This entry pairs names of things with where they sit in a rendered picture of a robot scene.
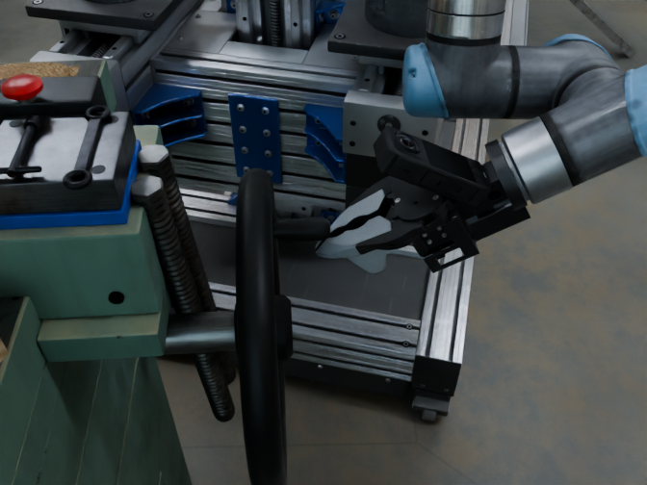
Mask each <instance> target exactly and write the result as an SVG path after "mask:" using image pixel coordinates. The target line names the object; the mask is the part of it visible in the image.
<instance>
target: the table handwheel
mask: <svg viewBox="0 0 647 485"><path fill-rule="evenodd" d="M274 222H276V215H275V202H274V191H273V183H272V178H271V176H270V175H269V174H268V173H267V172H266V171H265V170H264V169H262V168H252V169H249V170H248V171H247V172H245V173H244V175H243V176H242V178H241V181H240V184H239V188H238V196H237V209H236V304H235V311H220V312H202V313H191V314H188V315H182V314H168V330H167V337H166V345H165V352H164V354H163V355H167V354H184V353H200V352H217V351H234V350H236V353H237V357H238V358H239V375H240V391H241V404H242V417H243V428H244V438H245V447H246V461H247V467H248V473H249V478H250V482H251V485H286V484H287V433H286V404H285V379H284V362H285V361H288V360H289V359H290V358H291V357H292V355H293V354H294V349H293V326H292V309H291V300H290V299H289V298H288V297H286V296H285V295H284V294H280V278H279V261H278V244H277V239H274V238H273V223H274Z"/></svg>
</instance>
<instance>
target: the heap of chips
mask: <svg viewBox="0 0 647 485"><path fill-rule="evenodd" d="M79 67H80V66H66V65H65V64H59V63H21V64H2V65H0V80H2V79H9V78H11V77H13V76H15V75H19V74H31V75H35V76H38V77H40V78H41V77H68V76H76V75H77V72H78V70H79Z"/></svg>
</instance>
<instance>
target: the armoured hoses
mask: <svg viewBox="0 0 647 485"><path fill-rule="evenodd" d="M137 160H138V161H139V162H140V167H141V168H142V170H143V172H144V173H148V174H150V175H151V176H144V177H143V178H140V179H138V180H136V181H135V182H134V183H133V184H132V185H131V190H130V192H131V193H132V196H133V199H134V201H135V204H136V205H140V206H142V207H144V209H145V211H146V213H147V217H148V221H149V223H150V229H152V235H153V239H154V241H155V245H156V248H157V251H158V256H159V259H160V261H161V266H162V270H163V271H164V276H165V280H166V281H167V285H168V292H169V294H170V297H171V299H170V300H171V301H172V302H171V303H172V305H173V308H174V310H175V313H176V314H182V315H188V314H191V313H202V312H217V307H216V304H215V300H214V299H213V296H212V292H211V289H210V285H209V284H208V280H207V276H206V272H205V271H204V267H203V264H202V260H201V259H200V255H199V250H198V249H197V245H196V241H195V240H194V232H193V231H192V227H191V223H190V222H189V217H188V216H187V212H186V207H185V206H184V201H183V200H182V195H181V191H180V190H179V186H178V184H177V180H176V178H175V173H174V171H173V170H174V168H173V167H172V162H171V161H170V156H169V154H168V150H167V149H166V148H165V147H164V146H163V145H159V144H155V145H148V146H147V147H145V148H143V149H142V150H141V151H140V152H139V153H138V158H137ZM192 357H193V360H194V363H195V367H196V370H197V373H198V374H199V377H200V380H201V383H202V385H203V388H204V391H205V394H206V396H207V398H208V400H209V403H210V406H211V409H212V411H213V414H214V416H215V418H216V419H217V420H218V421H221V422H226V421H230V420H232V419H233V417H234V415H235V406H234V403H233V400H232V396H231V394H230V391H229V388H228V385H229V384H230V383H232V382H233V381H234V379H235V377H236V370H235V366H234V363H233V360H232V357H231V354H230V351H217V352H200V353H192Z"/></svg>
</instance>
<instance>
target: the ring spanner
mask: <svg viewBox="0 0 647 485"><path fill-rule="evenodd" d="M96 112H103V113H104V114H102V115H92V114H93V113H96ZM110 115H111V110H110V109H109V108H108V107H106V106H103V105H96V106H92V107H90V108H88V109H86V111H85V113H84V116H85V119H86V120H87V121H88V122H89V124H88V127H87V130H86V133H85V135H84V139H83V142H82V145H81V148H80V151H79V154H78V157H77V161H76V164H75V167H74V169H73V170H71V171H70V172H68V173H67V174H66V175H65V176H64V178H63V185H64V186H65V188H67V189H69V190H74V191H77V190H81V189H84V188H86V187H87V186H88V185H89V184H90V183H91V181H92V175H91V173H90V172H89V171H88V168H89V165H90V162H91V156H92V152H93V149H94V147H95V143H96V140H97V136H98V133H99V130H100V126H101V123H102V121H104V120H106V119H108V118H109V117H110ZM78 176H83V177H85V179H84V180H83V181H81V182H78V183H71V182H70V180H71V179H73V178H75V177H78Z"/></svg>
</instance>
